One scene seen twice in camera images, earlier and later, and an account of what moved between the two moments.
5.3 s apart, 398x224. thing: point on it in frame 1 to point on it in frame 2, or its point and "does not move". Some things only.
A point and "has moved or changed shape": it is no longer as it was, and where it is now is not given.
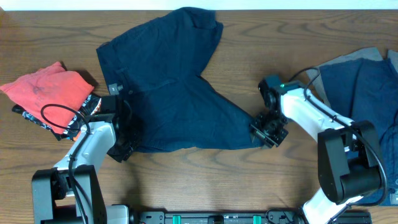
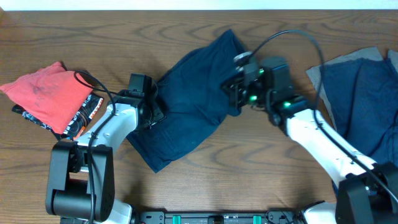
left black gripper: (120, 154) to (159, 116)
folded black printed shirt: (91, 106) does not move
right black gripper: (269, 140) to (236, 96)
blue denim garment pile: (365, 90) does not move
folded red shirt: (51, 96) does not move
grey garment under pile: (316, 77) does not move
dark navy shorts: (166, 102) has moved or changed shape
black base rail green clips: (275, 216) does not move
